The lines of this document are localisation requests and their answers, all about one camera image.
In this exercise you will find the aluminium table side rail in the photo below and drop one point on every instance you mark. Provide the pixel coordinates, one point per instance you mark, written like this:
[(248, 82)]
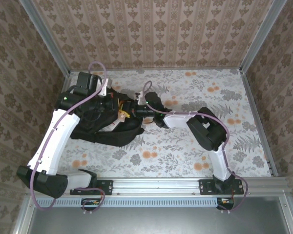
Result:
[(256, 117), (57, 122)]

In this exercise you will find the black backpack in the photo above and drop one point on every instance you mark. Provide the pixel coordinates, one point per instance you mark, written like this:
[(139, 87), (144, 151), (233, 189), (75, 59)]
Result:
[(112, 136)]

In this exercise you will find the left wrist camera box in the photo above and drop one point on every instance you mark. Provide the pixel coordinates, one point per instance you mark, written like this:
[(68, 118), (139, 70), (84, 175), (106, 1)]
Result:
[(105, 86)]

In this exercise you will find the aluminium mounting rail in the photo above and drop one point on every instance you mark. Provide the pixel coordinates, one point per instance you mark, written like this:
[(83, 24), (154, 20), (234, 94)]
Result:
[(156, 186)]

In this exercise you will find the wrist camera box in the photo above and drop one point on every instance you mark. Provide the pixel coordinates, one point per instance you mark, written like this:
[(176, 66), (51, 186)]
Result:
[(105, 86), (138, 97)]

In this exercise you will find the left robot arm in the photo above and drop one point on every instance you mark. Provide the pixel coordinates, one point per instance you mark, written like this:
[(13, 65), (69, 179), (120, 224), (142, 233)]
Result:
[(58, 139)]

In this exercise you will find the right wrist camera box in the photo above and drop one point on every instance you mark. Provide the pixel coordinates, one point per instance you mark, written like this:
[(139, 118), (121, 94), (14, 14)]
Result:
[(138, 97)]

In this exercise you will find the grey metal sheet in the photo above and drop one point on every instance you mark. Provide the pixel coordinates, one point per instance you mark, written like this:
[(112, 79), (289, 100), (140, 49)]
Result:
[(161, 221)]

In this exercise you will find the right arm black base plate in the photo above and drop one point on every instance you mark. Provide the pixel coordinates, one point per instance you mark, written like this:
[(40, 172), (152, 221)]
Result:
[(205, 187)]

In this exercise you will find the aluminium frame post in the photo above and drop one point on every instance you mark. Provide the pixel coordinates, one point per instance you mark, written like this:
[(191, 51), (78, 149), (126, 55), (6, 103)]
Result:
[(261, 36), (46, 39)]

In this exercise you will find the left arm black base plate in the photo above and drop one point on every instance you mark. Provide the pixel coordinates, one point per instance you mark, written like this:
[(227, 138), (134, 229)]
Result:
[(107, 187)]

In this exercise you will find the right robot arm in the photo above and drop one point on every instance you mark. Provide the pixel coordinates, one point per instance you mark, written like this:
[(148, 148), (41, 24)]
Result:
[(210, 129)]

